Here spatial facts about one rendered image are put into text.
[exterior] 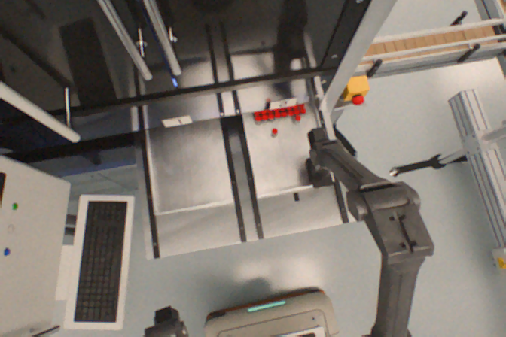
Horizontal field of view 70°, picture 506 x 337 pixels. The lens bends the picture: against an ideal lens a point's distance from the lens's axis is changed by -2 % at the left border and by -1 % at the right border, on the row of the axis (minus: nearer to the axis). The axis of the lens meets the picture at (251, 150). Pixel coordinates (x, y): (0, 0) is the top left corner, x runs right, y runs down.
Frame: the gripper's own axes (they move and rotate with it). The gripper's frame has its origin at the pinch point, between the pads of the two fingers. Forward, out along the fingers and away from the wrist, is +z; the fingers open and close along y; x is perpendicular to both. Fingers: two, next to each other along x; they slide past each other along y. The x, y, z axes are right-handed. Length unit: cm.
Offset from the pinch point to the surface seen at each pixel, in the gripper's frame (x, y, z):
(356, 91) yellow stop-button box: -16.6, 21.8, -17.3
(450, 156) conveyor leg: -87, 19, 58
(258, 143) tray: 16.2, 16.9, -1.1
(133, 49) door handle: 40, 8, -67
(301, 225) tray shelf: 7.3, -12.9, 4.0
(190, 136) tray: 39.4, 23.4, -2.0
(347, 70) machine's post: -9.1, 19.5, -33.2
